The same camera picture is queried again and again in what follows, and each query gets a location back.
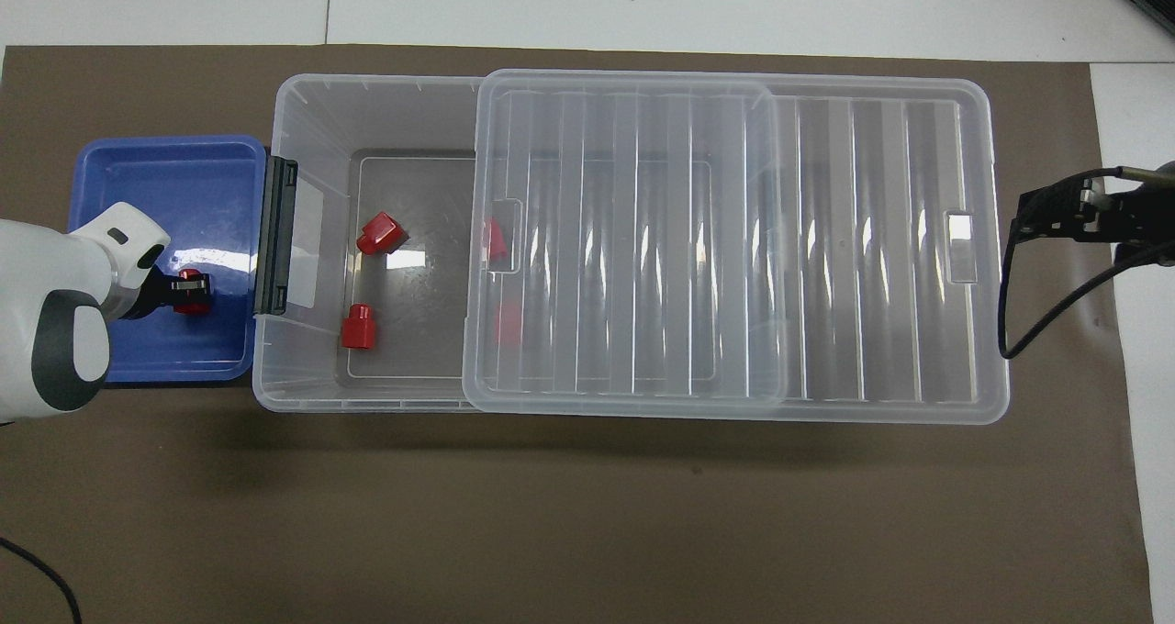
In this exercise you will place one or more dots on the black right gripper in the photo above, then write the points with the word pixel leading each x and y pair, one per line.
pixel 1143 216

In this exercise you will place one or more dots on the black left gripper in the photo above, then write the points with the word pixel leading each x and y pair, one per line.
pixel 156 295

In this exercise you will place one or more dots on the red plastic block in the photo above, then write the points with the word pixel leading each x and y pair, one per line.
pixel 191 309
pixel 496 239
pixel 508 324
pixel 358 326
pixel 381 232

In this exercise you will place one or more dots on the clear ribbed plastic lid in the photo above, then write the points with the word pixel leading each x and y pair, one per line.
pixel 872 239

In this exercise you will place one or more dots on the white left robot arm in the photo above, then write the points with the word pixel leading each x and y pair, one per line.
pixel 55 330

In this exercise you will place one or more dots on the dark box latch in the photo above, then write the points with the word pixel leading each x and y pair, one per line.
pixel 274 239

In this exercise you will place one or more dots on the blue plastic tray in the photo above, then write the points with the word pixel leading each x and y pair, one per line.
pixel 184 193

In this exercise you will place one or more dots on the clear plastic storage box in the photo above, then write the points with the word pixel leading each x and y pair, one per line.
pixel 413 330

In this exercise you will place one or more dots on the brown table mat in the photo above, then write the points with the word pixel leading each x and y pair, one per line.
pixel 551 514

